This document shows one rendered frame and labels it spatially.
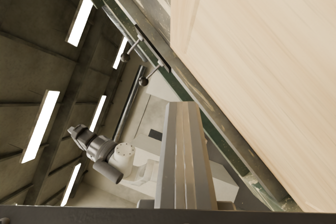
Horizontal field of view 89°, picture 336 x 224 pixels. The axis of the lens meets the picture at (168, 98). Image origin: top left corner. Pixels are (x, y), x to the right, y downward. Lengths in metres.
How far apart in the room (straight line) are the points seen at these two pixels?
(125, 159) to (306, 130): 0.46
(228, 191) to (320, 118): 2.77
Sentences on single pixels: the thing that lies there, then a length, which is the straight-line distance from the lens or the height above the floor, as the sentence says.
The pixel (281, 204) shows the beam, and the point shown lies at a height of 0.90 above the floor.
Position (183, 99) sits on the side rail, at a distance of 0.80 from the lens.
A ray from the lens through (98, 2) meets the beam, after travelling 1.08.
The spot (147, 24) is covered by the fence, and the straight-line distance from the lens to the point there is 0.65.
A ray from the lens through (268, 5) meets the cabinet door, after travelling 0.20.
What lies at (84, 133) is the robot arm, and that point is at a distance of 0.68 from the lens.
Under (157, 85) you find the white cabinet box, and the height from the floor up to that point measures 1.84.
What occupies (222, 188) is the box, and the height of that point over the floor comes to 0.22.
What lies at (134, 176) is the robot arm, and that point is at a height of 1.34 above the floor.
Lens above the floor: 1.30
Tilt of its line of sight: 3 degrees up
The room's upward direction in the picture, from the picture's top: 70 degrees counter-clockwise
